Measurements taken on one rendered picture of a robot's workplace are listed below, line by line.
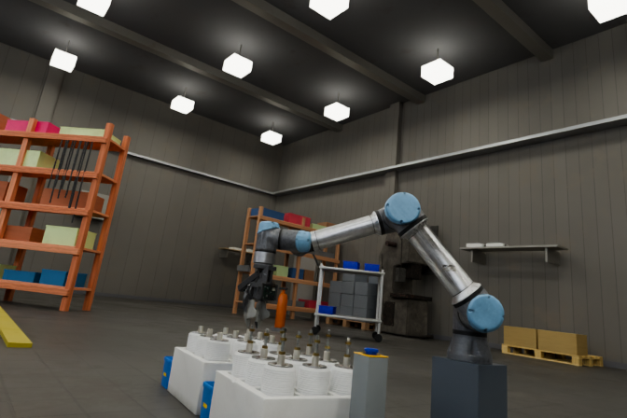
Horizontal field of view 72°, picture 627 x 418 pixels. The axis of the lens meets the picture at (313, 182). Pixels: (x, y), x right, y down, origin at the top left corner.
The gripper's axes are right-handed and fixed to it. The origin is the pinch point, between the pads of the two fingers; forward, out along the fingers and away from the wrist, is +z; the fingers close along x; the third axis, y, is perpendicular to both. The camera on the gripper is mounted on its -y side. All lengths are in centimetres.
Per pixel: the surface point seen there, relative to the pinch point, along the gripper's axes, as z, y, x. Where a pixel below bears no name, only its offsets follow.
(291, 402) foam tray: 17.4, 31.1, -7.0
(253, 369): 12.2, 13.3, -7.4
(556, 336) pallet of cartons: 1, -80, 593
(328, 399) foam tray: 16.9, 34.0, 4.8
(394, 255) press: -113, -369, 612
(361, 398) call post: 14.1, 45.5, 5.0
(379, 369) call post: 6.5, 48.3, 8.3
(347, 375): 11.0, 32.6, 13.9
